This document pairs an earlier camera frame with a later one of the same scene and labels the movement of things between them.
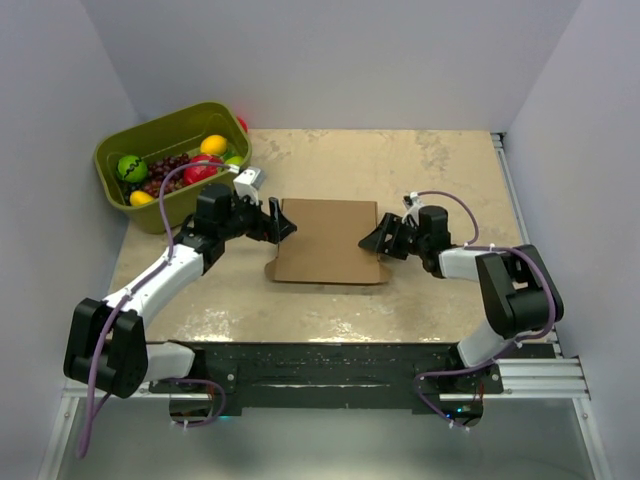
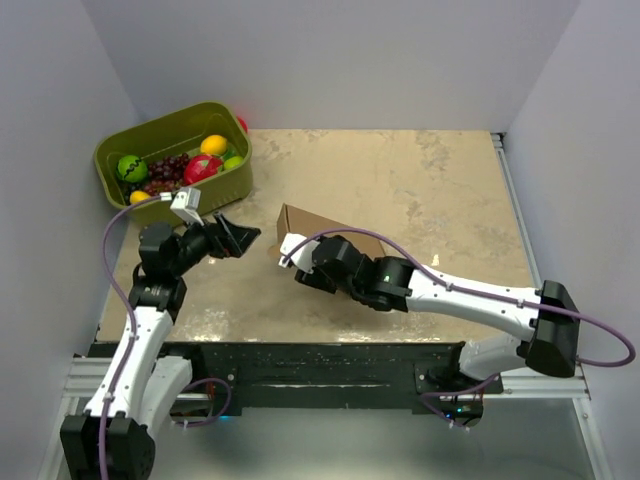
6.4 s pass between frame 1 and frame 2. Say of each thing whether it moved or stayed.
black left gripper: moved
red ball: stayed
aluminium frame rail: stayed
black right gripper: moved
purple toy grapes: stayed
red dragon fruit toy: stayed
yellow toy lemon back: stayed
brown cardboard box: moved
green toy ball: stayed
